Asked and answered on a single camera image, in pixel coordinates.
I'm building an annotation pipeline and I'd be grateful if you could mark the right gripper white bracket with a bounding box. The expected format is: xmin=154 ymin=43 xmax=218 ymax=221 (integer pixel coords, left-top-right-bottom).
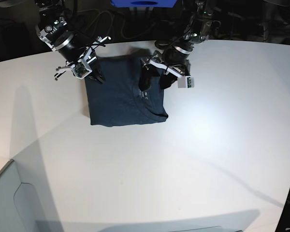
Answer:
xmin=54 ymin=32 xmax=111 ymax=84

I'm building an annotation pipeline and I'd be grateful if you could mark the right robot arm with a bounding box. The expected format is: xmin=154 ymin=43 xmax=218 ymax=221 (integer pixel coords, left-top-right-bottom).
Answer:
xmin=35 ymin=0 xmax=111 ymax=84

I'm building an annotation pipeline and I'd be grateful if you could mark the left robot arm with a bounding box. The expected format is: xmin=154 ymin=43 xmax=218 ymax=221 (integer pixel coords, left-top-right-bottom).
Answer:
xmin=139 ymin=0 xmax=217 ymax=91

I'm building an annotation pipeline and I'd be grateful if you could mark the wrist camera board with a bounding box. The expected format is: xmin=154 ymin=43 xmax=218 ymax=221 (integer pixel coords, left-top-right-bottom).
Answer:
xmin=177 ymin=76 xmax=195 ymax=88
xmin=73 ymin=62 xmax=92 ymax=80

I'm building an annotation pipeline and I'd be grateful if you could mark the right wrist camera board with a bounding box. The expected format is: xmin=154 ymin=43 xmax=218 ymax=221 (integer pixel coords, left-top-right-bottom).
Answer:
xmin=73 ymin=62 xmax=92 ymax=80

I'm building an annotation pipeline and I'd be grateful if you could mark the blue box with oval hole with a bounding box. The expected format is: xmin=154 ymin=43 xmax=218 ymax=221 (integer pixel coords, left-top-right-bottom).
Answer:
xmin=110 ymin=0 xmax=177 ymax=8

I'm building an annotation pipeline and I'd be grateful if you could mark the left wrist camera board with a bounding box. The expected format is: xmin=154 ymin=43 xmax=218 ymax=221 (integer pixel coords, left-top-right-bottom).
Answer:
xmin=177 ymin=76 xmax=195 ymax=88

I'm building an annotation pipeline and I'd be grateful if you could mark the dark blue T-shirt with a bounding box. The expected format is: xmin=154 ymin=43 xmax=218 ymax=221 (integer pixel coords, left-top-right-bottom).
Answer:
xmin=85 ymin=49 xmax=168 ymax=127

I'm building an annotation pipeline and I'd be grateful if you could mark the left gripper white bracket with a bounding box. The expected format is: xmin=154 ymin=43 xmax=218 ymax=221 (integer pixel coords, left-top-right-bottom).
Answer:
xmin=138 ymin=43 xmax=191 ymax=91

